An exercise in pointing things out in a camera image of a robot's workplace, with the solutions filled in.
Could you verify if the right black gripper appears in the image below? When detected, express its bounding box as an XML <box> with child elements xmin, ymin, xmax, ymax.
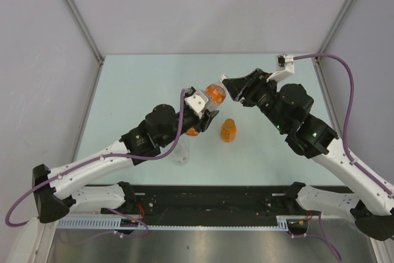
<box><xmin>222</xmin><ymin>68</ymin><xmax>289</xmax><ymax>132</ymax></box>

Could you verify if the large orange tea bottle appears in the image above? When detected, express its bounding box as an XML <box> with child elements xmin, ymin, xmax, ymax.
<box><xmin>186</xmin><ymin>82</ymin><xmax>227</xmax><ymax>137</ymax></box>

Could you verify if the white bottle cap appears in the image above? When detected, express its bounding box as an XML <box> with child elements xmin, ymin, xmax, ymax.
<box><xmin>219</xmin><ymin>74</ymin><xmax>228</xmax><ymax>82</ymax></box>

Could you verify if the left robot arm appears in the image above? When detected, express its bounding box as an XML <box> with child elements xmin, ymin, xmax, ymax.
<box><xmin>33</xmin><ymin>103</ymin><xmax>218</xmax><ymax>224</ymax></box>

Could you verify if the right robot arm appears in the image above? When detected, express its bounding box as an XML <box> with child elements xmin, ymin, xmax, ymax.
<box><xmin>220</xmin><ymin>66</ymin><xmax>393</xmax><ymax>241</ymax></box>

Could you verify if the clear water bottle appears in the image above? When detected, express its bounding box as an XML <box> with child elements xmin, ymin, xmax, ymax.
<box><xmin>171</xmin><ymin>136</ymin><xmax>190</xmax><ymax>166</ymax></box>

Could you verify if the small orange juice bottle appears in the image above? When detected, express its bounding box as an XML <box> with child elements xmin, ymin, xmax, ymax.
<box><xmin>220</xmin><ymin>118</ymin><xmax>236</xmax><ymax>143</ymax></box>

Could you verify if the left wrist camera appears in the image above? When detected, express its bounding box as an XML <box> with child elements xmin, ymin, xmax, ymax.
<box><xmin>184</xmin><ymin>89</ymin><xmax>211</xmax><ymax>119</ymax></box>

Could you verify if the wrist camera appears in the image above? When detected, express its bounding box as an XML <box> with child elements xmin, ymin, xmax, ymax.
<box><xmin>184</xmin><ymin>89</ymin><xmax>211</xmax><ymax>119</ymax></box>
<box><xmin>267</xmin><ymin>54</ymin><xmax>294</xmax><ymax>83</ymax></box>

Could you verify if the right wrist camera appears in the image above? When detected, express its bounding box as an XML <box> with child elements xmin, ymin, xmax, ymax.
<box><xmin>267</xmin><ymin>54</ymin><xmax>294</xmax><ymax>83</ymax></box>

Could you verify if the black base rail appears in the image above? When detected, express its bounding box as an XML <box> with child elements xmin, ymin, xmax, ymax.
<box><xmin>116</xmin><ymin>185</ymin><xmax>307</xmax><ymax>228</ymax></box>

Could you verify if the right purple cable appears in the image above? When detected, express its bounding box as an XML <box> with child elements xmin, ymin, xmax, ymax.
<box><xmin>292</xmin><ymin>52</ymin><xmax>394</xmax><ymax>196</ymax></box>

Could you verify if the purple cable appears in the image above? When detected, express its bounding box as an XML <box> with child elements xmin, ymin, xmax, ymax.
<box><xmin>4</xmin><ymin>87</ymin><xmax>193</xmax><ymax>227</ymax></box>
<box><xmin>292</xmin><ymin>52</ymin><xmax>394</xmax><ymax>196</ymax></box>

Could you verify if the white slotted cable duct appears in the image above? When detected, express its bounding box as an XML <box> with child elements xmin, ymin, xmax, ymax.
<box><xmin>57</xmin><ymin>216</ymin><xmax>308</xmax><ymax>230</ymax></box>

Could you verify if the right aluminium frame post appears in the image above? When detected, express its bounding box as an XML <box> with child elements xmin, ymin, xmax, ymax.
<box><xmin>318</xmin><ymin>0</ymin><xmax>357</xmax><ymax>53</ymax></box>

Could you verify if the aluminium frame post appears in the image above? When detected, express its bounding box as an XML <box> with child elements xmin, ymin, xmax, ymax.
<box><xmin>318</xmin><ymin>0</ymin><xmax>357</xmax><ymax>53</ymax></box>
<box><xmin>62</xmin><ymin>0</ymin><xmax>104</xmax><ymax>65</ymax></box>

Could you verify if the left aluminium frame post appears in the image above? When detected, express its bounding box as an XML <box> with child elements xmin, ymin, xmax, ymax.
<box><xmin>62</xmin><ymin>0</ymin><xmax>104</xmax><ymax>65</ymax></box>

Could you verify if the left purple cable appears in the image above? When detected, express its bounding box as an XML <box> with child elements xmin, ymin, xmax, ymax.
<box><xmin>4</xmin><ymin>87</ymin><xmax>193</xmax><ymax>227</ymax></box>

